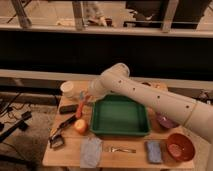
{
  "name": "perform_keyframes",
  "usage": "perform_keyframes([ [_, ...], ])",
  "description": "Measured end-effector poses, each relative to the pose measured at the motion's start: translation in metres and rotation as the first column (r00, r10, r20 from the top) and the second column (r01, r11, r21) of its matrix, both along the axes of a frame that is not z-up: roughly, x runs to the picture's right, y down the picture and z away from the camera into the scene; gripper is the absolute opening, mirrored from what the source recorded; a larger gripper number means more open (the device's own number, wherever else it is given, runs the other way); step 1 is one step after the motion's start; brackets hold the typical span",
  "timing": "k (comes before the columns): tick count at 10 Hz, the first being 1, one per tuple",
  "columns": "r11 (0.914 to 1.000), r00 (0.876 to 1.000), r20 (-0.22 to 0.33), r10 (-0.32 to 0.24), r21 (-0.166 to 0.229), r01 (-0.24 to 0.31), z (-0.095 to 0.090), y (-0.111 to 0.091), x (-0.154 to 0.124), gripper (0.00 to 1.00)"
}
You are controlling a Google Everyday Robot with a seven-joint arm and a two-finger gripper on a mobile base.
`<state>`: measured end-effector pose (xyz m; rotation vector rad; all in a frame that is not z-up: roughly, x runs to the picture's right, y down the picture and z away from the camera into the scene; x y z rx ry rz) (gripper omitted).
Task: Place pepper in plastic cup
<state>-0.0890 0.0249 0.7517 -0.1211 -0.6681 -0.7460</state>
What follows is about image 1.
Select red bowl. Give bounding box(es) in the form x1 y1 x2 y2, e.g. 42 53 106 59
165 133 195 162

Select blue sponge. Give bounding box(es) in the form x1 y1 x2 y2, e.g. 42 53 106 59
145 140 163 164

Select black rectangular block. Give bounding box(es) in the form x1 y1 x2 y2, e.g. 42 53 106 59
59 104 78 114

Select wooden table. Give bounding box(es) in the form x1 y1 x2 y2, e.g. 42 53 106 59
42 79 196 170

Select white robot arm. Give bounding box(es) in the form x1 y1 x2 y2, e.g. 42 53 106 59
88 63 213 143

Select green plastic tray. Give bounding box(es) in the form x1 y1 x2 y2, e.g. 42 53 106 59
90 95 150 137

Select blue plastic cup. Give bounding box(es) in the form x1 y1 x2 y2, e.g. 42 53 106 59
79 91 87 100

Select black equipment on floor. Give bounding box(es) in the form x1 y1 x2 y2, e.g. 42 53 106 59
0 111 32 143

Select white paper cup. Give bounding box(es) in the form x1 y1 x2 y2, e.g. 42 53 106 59
60 81 74 98

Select grey folded cloth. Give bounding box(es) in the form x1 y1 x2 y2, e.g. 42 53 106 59
80 137 102 168

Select orange round object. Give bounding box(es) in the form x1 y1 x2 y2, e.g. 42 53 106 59
141 81 169 92

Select silver metal fork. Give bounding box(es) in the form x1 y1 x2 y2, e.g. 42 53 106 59
105 146 136 153

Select red yellow apple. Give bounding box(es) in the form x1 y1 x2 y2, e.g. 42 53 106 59
74 119 88 134

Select orange red pepper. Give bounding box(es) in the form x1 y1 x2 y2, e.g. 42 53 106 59
75 95 90 119

